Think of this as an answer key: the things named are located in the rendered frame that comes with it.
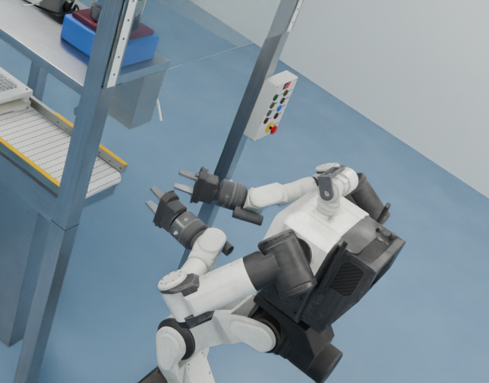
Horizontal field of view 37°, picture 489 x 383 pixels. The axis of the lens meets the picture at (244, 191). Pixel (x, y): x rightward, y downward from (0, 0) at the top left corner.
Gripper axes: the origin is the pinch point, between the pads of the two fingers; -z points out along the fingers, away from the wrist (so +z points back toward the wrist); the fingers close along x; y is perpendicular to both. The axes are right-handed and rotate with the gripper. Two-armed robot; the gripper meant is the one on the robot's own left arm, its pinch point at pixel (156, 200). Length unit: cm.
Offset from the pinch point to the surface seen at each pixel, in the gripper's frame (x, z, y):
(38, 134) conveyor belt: 16, -58, 2
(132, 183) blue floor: 98, -100, 105
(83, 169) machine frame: -3.8, -16.8, -14.9
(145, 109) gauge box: -11.9, -27.3, 15.0
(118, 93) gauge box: -14.5, -34.3, 8.7
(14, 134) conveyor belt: 16, -60, -6
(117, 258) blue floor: 98, -58, 61
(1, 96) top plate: 8, -72, -5
